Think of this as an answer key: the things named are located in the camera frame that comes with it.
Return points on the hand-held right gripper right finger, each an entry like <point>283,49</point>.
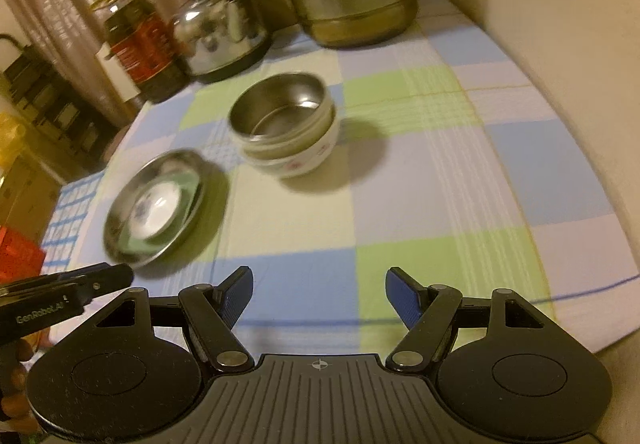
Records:
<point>402,296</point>

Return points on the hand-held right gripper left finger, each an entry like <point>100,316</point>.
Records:
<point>237,296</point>

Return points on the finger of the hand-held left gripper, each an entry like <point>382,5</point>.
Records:
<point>107,276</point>

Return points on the stainless steel plate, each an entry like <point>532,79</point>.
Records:
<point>120,219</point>

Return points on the floral porcelain plate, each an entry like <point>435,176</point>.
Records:
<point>157,211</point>

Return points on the green plate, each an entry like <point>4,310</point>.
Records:
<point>190,189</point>

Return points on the cream ribbed bowl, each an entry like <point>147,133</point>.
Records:
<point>260,148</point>

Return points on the white floral bowl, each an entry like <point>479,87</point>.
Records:
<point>310,161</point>

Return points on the large stainless steel bowl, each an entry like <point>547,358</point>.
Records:
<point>300,89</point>

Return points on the person's left hand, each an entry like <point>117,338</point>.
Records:
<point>17,379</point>

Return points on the red crate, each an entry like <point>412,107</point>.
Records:
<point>17,254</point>

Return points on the cardboard box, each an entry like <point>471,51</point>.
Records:
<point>25,199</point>

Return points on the checked tablecloth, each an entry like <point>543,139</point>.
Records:
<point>425,174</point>

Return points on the yellow plastic bag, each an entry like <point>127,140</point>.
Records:
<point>10,144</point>

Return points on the dark storage rack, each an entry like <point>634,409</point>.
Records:
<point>45,94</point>

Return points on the cooking oil bottle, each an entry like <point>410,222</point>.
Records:
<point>140,44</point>

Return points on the stainless steel kettle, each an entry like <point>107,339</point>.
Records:
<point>220,34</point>

